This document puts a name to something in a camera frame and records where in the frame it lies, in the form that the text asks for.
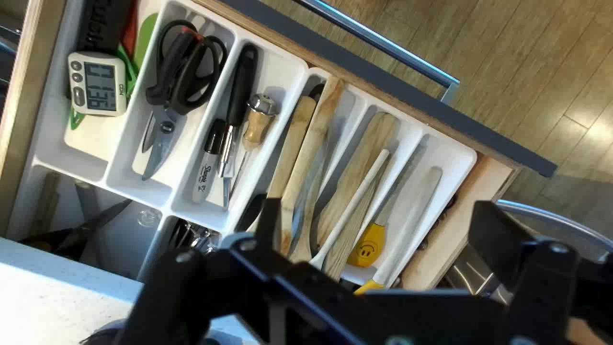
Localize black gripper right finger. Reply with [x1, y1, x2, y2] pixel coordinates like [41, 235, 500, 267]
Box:
[470, 200, 583, 345]

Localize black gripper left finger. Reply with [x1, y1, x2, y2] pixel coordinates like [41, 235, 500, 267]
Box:
[119, 244, 225, 345]

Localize wooden drawer with grey front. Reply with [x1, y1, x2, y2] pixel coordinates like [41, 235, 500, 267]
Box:
[0, 0, 560, 296]

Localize small black white tool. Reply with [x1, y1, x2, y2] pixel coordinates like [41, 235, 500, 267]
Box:
[190, 118, 230, 202]

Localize yellow smiley face spatula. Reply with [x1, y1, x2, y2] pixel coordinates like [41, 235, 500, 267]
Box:
[345, 166, 445, 271]

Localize white plastic cutlery tray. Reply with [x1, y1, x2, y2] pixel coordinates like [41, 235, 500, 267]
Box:
[6, 0, 481, 292]

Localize narrow light wooden spatula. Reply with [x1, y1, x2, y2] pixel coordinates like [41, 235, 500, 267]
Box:
[263, 95, 318, 202]

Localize corkscrew with cork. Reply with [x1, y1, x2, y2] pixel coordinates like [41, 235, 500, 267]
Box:
[225, 93, 282, 202]

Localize white slim spatula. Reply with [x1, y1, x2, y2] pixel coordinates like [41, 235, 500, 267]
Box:
[309, 148, 393, 273]

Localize wide light wooden spatula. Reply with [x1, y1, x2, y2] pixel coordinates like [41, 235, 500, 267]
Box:
[278, 77, 347, 259]

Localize white digital kitchen timer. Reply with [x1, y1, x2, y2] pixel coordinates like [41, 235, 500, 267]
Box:
[66, 51, 131, 120]

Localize green white flat item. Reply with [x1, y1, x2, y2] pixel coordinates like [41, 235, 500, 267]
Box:
[67, 10, 159, 131]

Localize black flat item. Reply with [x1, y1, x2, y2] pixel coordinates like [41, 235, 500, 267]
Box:
[75, 0, 138, 58]

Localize black handled peeler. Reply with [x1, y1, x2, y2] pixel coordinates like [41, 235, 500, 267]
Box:
[217, 43, 261, 183]

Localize black handled kitchen scissors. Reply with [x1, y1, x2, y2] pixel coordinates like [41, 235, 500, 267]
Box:
[131, 18, 230, 183]

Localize metal bar drawer handle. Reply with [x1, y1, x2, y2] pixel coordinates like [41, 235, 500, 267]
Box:
[297, 0, 464, 106]

